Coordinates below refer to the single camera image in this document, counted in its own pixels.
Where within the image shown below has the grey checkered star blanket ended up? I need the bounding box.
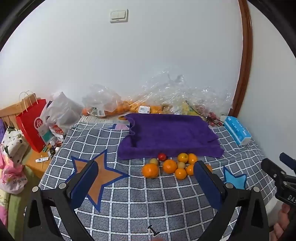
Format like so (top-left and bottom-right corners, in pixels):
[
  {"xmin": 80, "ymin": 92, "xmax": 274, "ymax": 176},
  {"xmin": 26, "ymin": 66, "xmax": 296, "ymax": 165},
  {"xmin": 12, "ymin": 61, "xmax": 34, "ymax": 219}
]
[{"xmin": 38, "ymin": 115, "xmax": 278, "ymax": 241}]

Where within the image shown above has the pale printed bedsheet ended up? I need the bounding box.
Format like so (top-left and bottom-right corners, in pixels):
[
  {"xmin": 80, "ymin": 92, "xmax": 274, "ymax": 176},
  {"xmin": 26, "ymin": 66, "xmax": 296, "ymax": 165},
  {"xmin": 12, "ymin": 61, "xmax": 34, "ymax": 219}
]
[{"xmin": 79, "ymin": 115, "xmax": 130, "ymax": 130}]

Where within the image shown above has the wooden nightstand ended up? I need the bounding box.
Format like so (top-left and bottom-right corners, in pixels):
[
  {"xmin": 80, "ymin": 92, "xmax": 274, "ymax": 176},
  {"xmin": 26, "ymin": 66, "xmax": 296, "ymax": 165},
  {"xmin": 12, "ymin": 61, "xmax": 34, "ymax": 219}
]
[{"xmin": 24, "ymin": 139, "xmax": 60, "ymax": 179}]

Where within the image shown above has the wooden headboard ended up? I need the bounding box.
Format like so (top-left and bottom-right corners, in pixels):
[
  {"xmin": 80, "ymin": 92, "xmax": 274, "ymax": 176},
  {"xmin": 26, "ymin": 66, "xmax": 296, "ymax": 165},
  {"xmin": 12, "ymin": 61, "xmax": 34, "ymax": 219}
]
[{"xmin": 0, "ymin": 94, "xmax": 38, "ymax": 130}]

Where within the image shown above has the person's right hand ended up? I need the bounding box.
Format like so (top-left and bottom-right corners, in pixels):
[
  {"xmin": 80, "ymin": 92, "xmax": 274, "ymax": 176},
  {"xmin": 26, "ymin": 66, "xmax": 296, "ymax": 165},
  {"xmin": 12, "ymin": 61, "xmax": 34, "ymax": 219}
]
[{"xmin": 269, "ymin": 203, "xmax": 291, "ymax": 241}]

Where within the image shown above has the brown wooden door frame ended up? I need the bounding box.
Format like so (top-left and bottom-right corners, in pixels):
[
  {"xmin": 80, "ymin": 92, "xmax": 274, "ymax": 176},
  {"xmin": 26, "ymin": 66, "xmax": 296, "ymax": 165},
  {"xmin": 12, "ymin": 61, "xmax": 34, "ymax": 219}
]
[{"xmin": 231, "ymin": 0, "xmax": 253, "ymax": 117}]

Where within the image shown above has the pink printed cloth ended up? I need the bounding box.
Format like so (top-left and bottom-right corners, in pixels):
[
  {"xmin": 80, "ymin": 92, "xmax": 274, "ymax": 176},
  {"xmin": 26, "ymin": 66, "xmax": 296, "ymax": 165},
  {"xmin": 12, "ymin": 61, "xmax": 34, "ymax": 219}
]
[{"xmin": 0, "ymin": 144, "xmax": 28, "ymax": 195}]

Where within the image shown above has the crumpled clear plastic wrap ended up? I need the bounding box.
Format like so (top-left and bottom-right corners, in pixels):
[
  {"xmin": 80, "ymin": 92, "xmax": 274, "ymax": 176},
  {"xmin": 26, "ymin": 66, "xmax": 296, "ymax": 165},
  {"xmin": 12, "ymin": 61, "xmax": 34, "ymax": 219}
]
[{"xmin": 139, "ymin": 71, "xmax": 233, "ymax": 117}]

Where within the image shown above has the red and white packet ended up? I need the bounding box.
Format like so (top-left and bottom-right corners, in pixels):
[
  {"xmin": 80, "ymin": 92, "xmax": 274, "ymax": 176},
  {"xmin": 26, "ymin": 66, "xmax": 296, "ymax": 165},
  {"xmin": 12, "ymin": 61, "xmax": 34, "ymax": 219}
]
[{"xmin": 50, "ymin": 124, "xmax": 65, "ymax": 137}]

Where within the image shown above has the yellow snack packet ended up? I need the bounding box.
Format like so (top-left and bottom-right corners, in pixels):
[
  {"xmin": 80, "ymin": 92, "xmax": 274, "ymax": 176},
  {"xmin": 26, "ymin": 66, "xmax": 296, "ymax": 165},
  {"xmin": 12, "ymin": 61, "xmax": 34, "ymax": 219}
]
[{"xmin": 178, "ymin": 102, "xmax": 199, "ymax": 116}]

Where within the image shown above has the large orange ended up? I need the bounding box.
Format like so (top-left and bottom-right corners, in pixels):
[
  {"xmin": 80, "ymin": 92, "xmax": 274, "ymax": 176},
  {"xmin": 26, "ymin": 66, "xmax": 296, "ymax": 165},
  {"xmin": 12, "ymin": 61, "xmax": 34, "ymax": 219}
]
[
  {"xmin": 142, "ymin": 163, "xmax": 159, "ymax": 179},
  {"xmin": 163, "ymin": 159, "xmax": 178, "ymax": 174}
]

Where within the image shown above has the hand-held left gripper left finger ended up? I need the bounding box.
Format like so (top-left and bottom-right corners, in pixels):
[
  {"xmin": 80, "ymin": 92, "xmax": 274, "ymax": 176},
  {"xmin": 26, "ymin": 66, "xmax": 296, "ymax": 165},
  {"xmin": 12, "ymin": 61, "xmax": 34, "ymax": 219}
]
[{"xmin": 23, "ymin": 159, "xmax": 100, "ymax": 241}]

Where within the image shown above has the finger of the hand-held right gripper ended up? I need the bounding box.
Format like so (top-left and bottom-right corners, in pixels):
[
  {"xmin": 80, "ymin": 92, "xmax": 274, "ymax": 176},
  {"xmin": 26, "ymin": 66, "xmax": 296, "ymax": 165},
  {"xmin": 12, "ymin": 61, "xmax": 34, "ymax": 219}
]
[
  {"xmin": 279, "ymin": 152, "xmax": 296, "ymax": 173},
  {"xmin": 261, "ymin": 158, "xmax": 296, "ymax": 183}
]

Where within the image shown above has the clear bag of oranges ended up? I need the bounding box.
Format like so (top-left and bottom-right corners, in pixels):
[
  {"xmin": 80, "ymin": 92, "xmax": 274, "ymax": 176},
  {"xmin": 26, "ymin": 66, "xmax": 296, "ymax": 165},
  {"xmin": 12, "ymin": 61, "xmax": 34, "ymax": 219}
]
[
  {"xmin": 125, "ymin": 100, "xmax": 163, "ymax": 115},
  {"xmin": 81, "ymin": 84, "xmax": 130, "ymax": 118}
]

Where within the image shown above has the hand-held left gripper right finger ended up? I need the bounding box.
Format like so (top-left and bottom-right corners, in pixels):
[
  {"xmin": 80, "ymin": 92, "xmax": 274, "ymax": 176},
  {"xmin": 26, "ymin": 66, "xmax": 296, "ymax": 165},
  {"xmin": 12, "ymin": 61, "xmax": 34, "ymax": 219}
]
[{"xmin": 193, "ymin": 160, "xmax": 271, "ymax": 241}]

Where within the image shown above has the green sheet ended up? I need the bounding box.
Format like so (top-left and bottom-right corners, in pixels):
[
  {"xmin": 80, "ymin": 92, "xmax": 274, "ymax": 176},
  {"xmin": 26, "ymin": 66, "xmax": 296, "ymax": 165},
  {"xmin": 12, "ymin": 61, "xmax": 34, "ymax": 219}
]
[{"xmin": 0, "ymin": 166, "xmax": 37, "ymax": 233}]

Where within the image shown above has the white plastic bag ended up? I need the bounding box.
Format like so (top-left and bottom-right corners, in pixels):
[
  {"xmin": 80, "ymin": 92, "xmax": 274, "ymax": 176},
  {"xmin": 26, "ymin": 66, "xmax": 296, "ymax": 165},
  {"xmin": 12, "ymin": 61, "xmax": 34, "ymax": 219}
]
[{"xmin": 40, "ymin": 91, "xmax": 84, "ymax": 137}]

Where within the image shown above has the white light switch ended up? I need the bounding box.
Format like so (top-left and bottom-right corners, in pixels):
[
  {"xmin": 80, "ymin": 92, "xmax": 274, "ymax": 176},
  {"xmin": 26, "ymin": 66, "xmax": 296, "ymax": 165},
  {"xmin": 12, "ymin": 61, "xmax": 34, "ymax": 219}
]
[{"xmin": 110, "ymin": 9, "xmax": 128, "ymax": 23}]

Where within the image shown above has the purple towel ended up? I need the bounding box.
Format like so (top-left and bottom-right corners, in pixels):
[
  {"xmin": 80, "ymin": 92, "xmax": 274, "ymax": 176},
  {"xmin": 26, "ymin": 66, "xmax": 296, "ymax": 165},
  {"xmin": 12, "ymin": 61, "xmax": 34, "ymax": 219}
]
[{"xmin": 117, "ymin": 113, "xmax": 225, "ymax": 160}]

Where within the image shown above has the white and teal box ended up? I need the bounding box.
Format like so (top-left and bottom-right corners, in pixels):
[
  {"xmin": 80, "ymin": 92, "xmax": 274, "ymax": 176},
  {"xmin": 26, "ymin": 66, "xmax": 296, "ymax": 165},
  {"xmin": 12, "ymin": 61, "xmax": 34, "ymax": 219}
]
[{"xmin": 38, "ymin": 126, "xmax": 54, "ymax": 145}]

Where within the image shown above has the red paper bag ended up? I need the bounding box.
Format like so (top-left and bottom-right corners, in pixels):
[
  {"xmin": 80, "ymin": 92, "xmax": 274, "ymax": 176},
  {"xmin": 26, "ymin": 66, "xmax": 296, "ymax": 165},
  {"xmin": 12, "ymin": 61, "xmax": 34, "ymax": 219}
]
[{"xmin": 16, "ymin": 91, "xmax": 49, "ymax": 153}]

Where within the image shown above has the blue tissue pack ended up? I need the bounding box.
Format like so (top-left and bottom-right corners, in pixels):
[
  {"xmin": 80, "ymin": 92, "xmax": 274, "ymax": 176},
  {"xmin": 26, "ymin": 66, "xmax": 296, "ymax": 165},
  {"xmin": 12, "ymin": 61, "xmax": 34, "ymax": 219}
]
[{"xmin": 223, "ymin": 115, "xmax": 252, "ymax": 146}]

